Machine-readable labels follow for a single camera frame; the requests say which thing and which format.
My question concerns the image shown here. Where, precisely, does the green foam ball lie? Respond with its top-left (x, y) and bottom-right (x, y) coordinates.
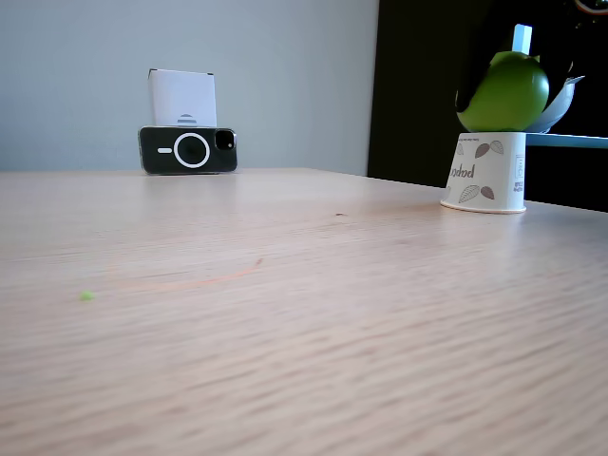
top-left (456, 50), bottom-right (551, 133)

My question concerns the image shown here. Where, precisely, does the white leaf-print paper cup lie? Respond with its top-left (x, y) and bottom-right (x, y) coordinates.
top-left (440, 131), bottom-right (528, 215)

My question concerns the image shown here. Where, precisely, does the white bowl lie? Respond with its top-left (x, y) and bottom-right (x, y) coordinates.
top-left (534, 74), bottom-right (586, 134)

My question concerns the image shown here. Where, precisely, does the black cabinet side panel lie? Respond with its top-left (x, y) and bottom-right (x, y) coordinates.
top-left (366, 0), bottom-right (476, 189)

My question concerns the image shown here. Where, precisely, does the white cardboard box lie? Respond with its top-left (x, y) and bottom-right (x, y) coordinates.
top-left (147, 67), bottom-right (219, 128)

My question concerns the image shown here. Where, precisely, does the black phone in clear case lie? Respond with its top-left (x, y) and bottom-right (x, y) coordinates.
top-left (138, 124), bottom-right (238, 176)

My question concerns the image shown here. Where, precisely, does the blue metal shelf frame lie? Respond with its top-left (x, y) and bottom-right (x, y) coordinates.
top-left (511, 23), bottom-right (608, 150)

